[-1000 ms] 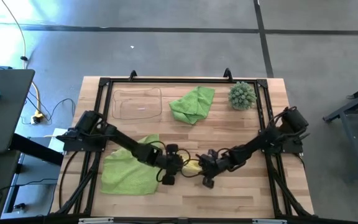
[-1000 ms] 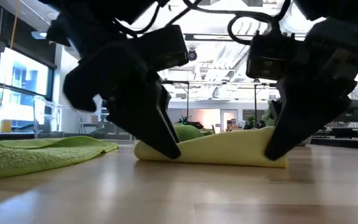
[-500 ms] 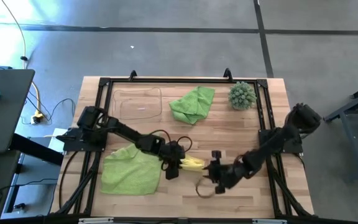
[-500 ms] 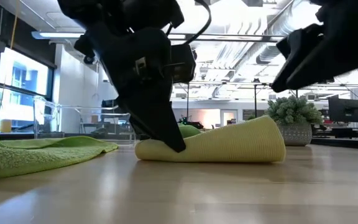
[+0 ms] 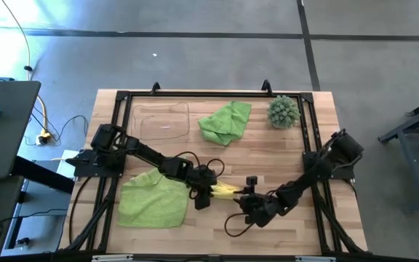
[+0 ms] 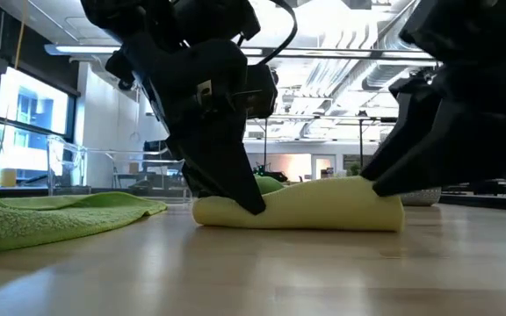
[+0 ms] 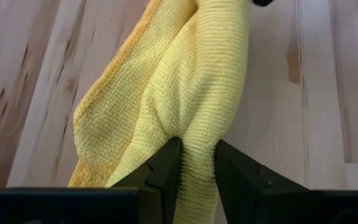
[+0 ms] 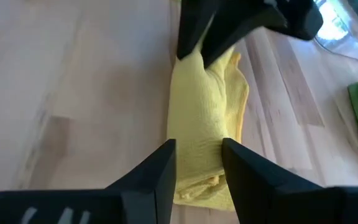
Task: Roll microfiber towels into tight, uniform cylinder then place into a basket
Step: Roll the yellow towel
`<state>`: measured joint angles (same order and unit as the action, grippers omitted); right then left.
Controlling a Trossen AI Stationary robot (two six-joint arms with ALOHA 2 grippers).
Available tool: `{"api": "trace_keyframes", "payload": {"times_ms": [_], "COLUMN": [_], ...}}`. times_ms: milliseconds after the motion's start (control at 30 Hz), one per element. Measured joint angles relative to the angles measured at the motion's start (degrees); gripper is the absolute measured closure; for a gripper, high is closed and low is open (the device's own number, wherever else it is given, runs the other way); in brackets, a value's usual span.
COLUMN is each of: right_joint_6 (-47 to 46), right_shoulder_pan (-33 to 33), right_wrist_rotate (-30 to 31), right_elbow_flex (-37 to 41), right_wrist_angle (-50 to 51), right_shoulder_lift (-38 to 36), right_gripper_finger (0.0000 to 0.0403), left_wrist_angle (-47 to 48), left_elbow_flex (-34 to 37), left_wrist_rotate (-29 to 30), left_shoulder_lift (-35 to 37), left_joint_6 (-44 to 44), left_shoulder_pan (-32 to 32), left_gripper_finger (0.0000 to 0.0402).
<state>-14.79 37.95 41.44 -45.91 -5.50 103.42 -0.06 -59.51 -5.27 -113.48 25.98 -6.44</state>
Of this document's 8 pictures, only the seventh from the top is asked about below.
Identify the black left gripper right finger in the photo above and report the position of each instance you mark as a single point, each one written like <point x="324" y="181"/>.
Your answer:
<point x="238" y="186"/>

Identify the yellow microfiber towel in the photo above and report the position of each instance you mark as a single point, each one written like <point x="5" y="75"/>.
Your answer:
<point x="166" y="93"/>

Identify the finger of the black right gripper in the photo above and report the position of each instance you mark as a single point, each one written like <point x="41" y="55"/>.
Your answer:
<point x="262" y="2"/>

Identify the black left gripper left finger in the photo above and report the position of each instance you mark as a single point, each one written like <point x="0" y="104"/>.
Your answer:
<point x="163" y="186"/>

